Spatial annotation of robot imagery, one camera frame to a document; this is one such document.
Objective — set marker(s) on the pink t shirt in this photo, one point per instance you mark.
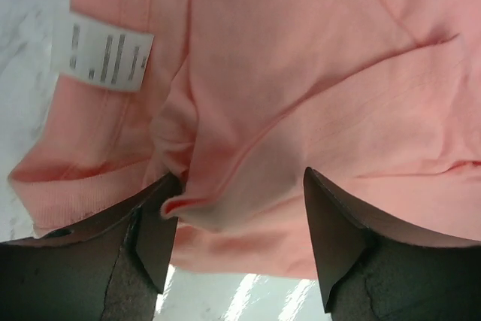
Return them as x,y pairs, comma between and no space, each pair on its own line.
239,97

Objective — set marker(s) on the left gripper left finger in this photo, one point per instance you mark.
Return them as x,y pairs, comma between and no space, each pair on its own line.
112,265

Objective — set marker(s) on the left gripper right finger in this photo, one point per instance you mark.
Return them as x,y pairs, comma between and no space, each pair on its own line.
374,266

